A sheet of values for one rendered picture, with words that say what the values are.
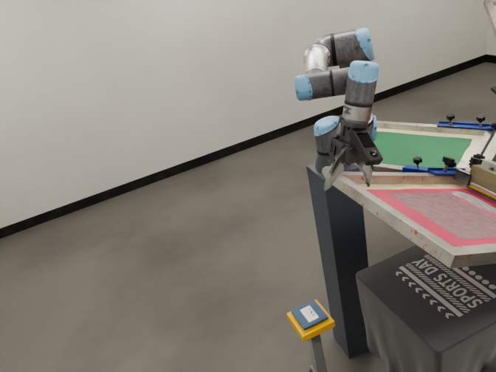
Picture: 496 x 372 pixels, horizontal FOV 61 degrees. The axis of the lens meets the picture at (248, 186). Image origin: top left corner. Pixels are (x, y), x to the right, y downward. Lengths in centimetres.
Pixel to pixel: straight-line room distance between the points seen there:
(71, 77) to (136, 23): 85
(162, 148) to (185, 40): 123
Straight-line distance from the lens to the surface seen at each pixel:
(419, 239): 123
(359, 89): 115
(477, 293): 172
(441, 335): 157
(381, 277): 175
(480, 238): 143
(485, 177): 185
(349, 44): 161
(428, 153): 258
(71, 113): 485
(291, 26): 531
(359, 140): 116
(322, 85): 125
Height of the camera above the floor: 214
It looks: 28 degrees down
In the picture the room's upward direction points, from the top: 14 degrees counter-clockwise
